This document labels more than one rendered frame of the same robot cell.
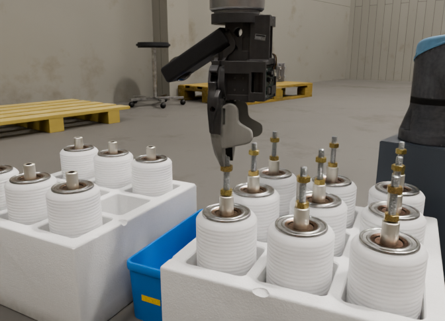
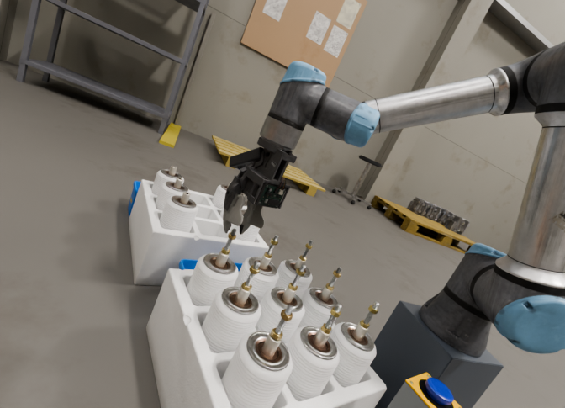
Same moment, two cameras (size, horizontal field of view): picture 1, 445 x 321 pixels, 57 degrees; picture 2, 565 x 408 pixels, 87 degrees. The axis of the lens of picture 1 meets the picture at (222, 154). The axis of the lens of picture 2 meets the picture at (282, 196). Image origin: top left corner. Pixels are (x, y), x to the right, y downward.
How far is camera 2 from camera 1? 0.35 m
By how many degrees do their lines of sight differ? 26
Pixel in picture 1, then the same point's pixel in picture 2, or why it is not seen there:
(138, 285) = not seen: hidden behind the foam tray
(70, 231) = (165, 224)
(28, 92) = not seen: hidden behind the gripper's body
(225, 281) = (181, 299)
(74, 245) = (155, 230)
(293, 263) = (212, 317)
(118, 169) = not seen: hidden behind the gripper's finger
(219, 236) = (198, 272)
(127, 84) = (341, 177)
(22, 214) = (160, 202)
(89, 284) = (154, 257)
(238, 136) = (234, 218)
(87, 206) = (179, 215)
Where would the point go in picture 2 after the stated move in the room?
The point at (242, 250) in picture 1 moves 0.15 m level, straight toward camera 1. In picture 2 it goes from (207, 291) to (140, 313)
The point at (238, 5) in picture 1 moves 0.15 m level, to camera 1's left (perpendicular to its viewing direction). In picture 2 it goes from (267, 137) to (213, 109)
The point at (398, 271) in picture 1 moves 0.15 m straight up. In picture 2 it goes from (245, 370) to (285, 289)
